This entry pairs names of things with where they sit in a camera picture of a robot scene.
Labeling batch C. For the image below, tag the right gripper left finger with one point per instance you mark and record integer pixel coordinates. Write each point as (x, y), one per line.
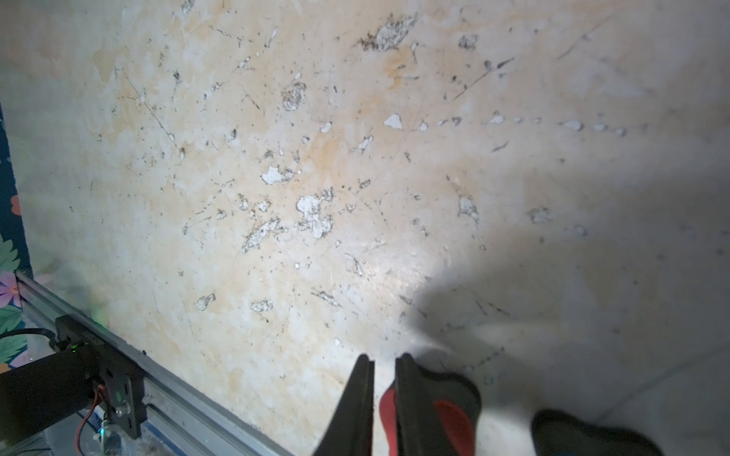
(350, 432)

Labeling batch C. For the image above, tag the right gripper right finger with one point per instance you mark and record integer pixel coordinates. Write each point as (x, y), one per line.
(420, 431)

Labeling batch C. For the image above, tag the red eraser top shelf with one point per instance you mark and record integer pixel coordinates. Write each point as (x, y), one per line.
(437, 410)

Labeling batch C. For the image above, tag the blue eraser top shelf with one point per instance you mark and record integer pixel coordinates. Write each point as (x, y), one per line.
(558, 433)

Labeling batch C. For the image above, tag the aluminium front rail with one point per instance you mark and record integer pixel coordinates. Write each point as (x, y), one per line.
(184, 417)

